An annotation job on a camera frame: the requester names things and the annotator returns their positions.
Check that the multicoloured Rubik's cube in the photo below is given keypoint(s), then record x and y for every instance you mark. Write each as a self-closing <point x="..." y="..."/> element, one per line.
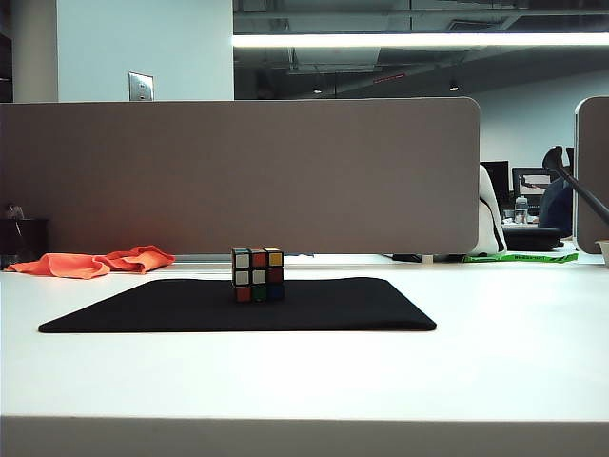
<point x="257" y="276"/>

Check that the black mouse pad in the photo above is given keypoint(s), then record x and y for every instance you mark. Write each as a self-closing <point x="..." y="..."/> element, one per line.
<point x="143" y="309"/>

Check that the wide brown desk divider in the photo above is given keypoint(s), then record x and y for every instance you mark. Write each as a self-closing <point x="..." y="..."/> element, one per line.
<point x="238" y="176"/>

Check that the dark computer monitor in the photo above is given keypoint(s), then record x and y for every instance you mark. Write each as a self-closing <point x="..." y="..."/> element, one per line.
<point x="499" y="176"/>

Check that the long ceiling light strip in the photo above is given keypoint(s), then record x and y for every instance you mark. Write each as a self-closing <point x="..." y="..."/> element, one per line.
<point x="404" y="39"/>

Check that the clear water bottle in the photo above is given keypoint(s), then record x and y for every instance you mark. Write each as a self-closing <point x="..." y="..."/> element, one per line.
<point x="521" y="209"/>

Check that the green tape strip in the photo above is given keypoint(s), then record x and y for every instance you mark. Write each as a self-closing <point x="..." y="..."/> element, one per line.
<point x="523" y="257"/>

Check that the black flat case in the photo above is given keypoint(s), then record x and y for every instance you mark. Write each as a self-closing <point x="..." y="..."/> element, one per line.
<point x="533" y="239"/>

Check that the lit computer monitor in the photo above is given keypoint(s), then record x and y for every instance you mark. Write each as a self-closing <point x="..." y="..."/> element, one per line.
<point x="530" y="181"/>

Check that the orange cloth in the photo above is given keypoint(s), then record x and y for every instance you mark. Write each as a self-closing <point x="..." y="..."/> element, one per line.
<point x="71" y="265"/>

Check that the person in blue shirt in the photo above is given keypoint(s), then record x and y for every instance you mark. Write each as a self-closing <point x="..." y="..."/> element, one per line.
<point x="554" y="209"/>

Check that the dark box container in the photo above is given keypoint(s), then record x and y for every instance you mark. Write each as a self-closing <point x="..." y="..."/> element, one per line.
<point x="24" y="240"/>

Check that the black slanted pole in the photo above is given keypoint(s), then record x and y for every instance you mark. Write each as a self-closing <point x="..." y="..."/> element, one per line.
<point x="585" y="192"/>

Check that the brown divider with white rim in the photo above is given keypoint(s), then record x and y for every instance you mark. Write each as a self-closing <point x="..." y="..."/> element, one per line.
<point x="594" y="181"/>

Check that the metal wall switch plate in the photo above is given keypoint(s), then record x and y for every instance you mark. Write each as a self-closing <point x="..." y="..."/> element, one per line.
<point x="141" y="86"/>

